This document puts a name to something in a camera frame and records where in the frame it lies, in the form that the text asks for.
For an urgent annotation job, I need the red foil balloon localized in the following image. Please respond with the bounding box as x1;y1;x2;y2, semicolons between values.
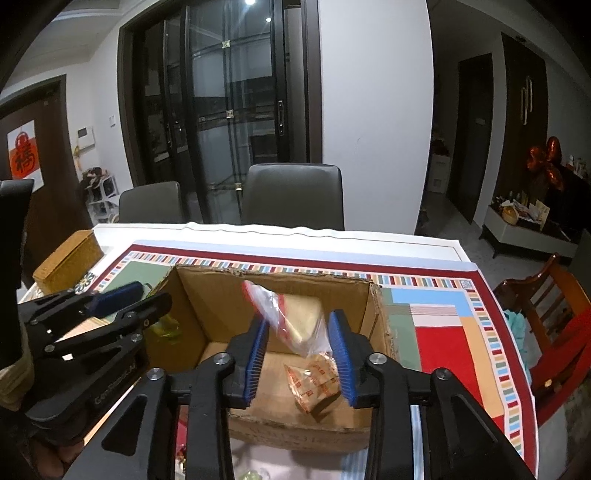
527;136;566;191

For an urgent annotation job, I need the glass sliding door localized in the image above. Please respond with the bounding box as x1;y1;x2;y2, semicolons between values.
117;0;321;224

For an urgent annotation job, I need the white paper bag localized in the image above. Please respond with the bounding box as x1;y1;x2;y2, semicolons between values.
427;152;451;193

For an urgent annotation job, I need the red garment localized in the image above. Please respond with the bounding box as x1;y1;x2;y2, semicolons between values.
531;305;591;428

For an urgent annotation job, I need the wooden chair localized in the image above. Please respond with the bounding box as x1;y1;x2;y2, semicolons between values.
492;253;591;425

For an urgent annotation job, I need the wide grey dining chair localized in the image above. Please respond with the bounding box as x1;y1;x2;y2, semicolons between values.
241;163;345;232

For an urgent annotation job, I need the person's left hand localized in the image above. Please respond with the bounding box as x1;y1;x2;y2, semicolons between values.
0;355;79;480

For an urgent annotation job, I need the clear pale yellow snack packet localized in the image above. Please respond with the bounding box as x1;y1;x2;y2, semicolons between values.
242;279;340;358

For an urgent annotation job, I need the dark interior door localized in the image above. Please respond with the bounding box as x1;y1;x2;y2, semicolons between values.
445;53;494;224

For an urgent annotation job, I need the yellow woven box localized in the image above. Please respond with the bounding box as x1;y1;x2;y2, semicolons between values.
32;229;105;296

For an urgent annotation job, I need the dark tall cabinet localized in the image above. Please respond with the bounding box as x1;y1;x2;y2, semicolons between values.
501;32;550;217

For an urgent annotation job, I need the cardboard box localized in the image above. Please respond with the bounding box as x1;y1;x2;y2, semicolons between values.
145;261;393;455

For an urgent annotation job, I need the brown wooden door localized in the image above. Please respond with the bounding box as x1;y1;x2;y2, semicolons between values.
0;76;84;278

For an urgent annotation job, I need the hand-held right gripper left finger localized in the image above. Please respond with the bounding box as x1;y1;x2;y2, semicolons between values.
60;316;271;480

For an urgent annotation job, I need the teal cloth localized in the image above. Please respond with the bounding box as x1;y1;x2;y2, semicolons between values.
503;308;541;374

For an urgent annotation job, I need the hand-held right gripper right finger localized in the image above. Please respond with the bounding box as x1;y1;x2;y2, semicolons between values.
328;309;536;480

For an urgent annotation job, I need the low white cabinet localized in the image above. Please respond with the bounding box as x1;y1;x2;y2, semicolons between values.
479;204;578;259

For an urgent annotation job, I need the red and white door poster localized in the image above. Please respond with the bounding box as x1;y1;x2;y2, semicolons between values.
7;120;44;181

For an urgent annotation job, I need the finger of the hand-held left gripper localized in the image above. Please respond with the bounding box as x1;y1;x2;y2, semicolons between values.
45;292;173;361
17;281;145;326

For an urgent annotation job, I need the green snack packet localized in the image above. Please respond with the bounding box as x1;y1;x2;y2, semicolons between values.
152;316;182;346

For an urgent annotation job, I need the colourful checked tablecloth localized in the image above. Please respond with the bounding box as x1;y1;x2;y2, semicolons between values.
88;239;539;480

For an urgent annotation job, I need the dark sideboard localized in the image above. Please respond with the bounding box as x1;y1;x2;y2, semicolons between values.
554;161;591;241

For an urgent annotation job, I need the floral patterned table mat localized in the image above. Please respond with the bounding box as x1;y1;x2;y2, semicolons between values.
71;272;100;294

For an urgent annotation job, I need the white shoe shelf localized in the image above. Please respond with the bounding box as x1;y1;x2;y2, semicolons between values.
81;167;120;222

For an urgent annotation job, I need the large gold snack packet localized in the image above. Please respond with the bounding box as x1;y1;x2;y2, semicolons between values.
284;353;342;418

